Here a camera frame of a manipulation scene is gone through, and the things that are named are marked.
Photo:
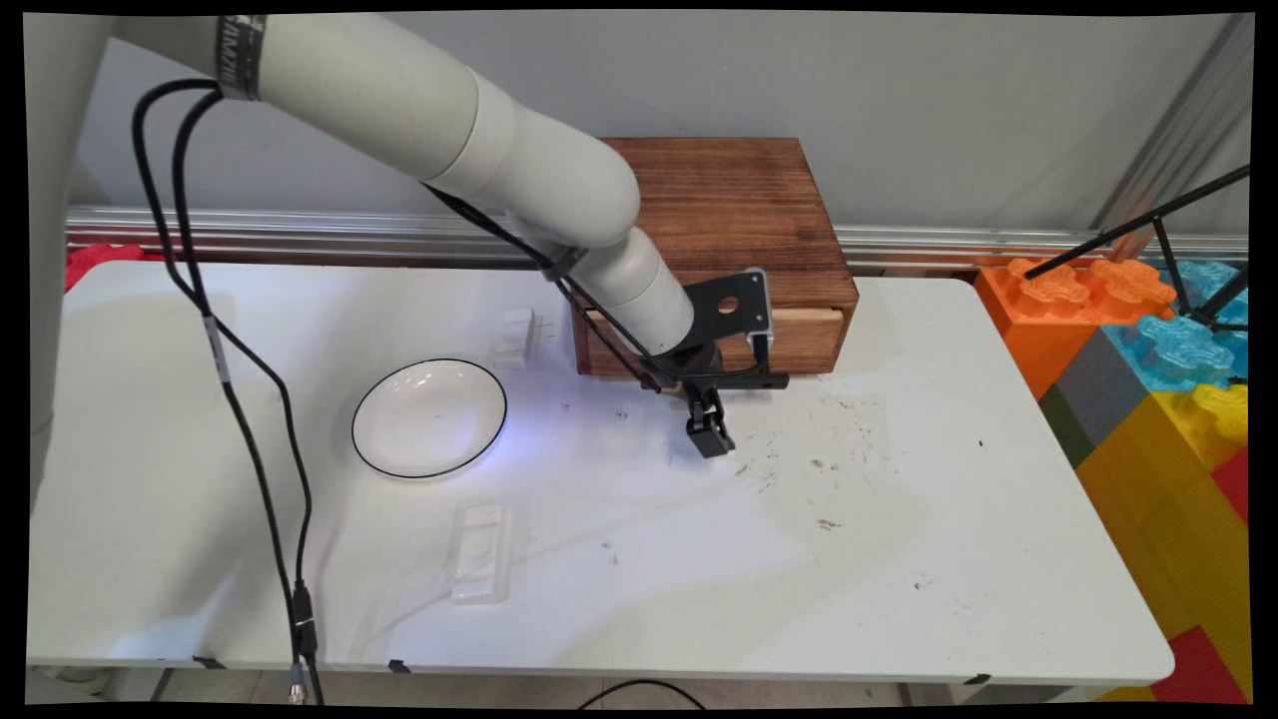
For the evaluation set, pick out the clear plastic tray near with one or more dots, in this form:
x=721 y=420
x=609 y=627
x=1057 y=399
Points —
x=481 y=554

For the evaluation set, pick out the horizontal aluminium rail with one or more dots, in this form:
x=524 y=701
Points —
x=929 y=245

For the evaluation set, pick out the yellow giant building block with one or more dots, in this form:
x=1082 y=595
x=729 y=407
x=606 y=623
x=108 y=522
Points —
x=1168 y=499

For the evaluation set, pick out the grey giant building block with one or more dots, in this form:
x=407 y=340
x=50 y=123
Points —
x=1098 y=389

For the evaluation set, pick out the brown wooden drawer box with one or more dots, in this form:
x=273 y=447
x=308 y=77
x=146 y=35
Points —
x=739 y=210

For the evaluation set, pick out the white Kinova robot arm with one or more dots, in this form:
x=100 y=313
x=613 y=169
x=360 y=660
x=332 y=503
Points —
x=399 y=110

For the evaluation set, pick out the blue giant building block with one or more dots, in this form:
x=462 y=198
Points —
x=1173 y=345

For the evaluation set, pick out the white plate with black rim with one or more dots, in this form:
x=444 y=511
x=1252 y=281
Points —
x=429 y=419

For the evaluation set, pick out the large red giant building block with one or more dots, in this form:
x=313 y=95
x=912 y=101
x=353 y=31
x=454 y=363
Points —
x=1198 y=669

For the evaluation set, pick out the small red giant building block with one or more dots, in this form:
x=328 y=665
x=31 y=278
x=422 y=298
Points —
x=1234 y=484

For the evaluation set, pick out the slanted aluminium post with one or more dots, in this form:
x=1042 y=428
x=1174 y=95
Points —
x=1168 y=140

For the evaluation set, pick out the orange giant building block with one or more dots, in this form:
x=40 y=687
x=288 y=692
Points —
x=1048 y=300

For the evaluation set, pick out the black tripod stand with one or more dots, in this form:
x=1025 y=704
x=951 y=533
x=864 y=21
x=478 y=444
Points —
x=1163 y=245

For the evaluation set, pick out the small white plastic block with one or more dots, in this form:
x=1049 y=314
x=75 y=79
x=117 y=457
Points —
x=517 y=338

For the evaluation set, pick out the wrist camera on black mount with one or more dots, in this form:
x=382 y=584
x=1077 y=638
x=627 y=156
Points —
x=734 y=305

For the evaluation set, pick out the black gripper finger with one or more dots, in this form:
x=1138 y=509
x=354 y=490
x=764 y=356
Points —
x=693 y=424
x=717 y=434

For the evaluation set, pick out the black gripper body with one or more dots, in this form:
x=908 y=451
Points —
x=694 y=364

